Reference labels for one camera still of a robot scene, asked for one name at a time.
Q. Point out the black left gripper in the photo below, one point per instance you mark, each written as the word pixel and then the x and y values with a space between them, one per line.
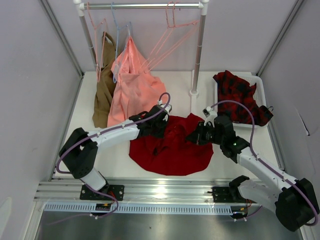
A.
pixel 160 134

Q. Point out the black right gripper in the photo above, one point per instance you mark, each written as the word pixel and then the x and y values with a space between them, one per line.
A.
pixel 196 136

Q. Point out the red skirt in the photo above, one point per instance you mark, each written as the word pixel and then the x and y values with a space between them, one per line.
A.
pixel 172 155

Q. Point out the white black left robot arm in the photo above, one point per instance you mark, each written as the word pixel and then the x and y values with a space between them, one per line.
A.
pixel 78 154

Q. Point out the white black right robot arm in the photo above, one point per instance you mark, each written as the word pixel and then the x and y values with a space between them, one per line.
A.
pixel 293 201

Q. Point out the salmon pink garment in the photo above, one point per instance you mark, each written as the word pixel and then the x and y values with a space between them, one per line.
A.
pixel 135 90

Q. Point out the red black plaid garment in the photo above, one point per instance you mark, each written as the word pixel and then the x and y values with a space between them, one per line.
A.
pixel 234 88

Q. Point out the brown garment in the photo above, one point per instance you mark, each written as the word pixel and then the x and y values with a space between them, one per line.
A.
pixel 105 87

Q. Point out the white plastic basket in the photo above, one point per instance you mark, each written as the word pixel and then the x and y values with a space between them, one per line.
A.
pixel 258 96

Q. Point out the silver clothes rack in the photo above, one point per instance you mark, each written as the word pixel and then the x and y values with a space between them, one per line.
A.
pixel 202 5

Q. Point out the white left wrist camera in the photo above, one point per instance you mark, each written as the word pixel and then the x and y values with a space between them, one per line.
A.
pixel 165 109

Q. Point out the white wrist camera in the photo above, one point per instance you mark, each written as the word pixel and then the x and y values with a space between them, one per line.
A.
pixel 210 114
pixel 165 109

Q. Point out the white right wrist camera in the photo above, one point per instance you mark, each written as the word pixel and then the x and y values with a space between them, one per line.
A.
pixel 210 114

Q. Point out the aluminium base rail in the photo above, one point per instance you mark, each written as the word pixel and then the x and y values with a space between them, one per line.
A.
pixel 171 191

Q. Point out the blue wire hanger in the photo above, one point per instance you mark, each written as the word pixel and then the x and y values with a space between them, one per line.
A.
pixel 127 28
pixel 116 41

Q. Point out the white slotted cable duct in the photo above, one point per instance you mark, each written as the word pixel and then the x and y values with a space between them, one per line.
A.
pixel 135 208

